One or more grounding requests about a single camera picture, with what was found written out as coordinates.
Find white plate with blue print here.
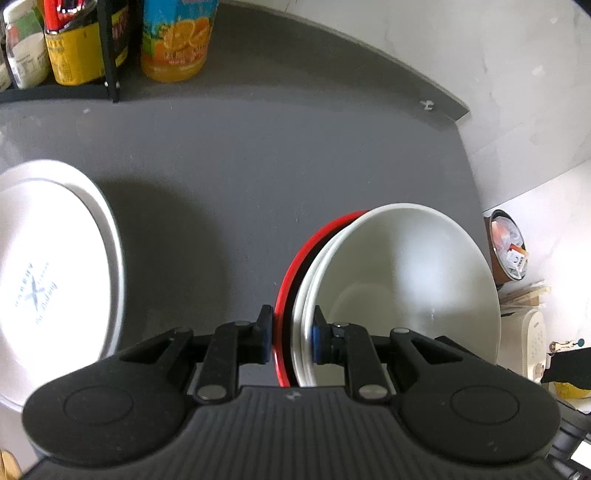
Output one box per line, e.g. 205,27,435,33
1,159,125,412

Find metal bowl with trash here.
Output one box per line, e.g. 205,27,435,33
485,209,529,289

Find white appliance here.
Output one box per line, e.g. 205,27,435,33
498,307,548,383

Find white jar green lid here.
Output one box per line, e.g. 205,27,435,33
3,0,50,90

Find yellow label sauce bottle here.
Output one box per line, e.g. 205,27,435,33
43,1,105,86

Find black metal kitchen rack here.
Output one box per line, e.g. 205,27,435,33
0,0,144,105

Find orange juice bottle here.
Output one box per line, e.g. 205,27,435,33
140,0,218,83

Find red bowl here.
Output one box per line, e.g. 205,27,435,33
273,210,367,387

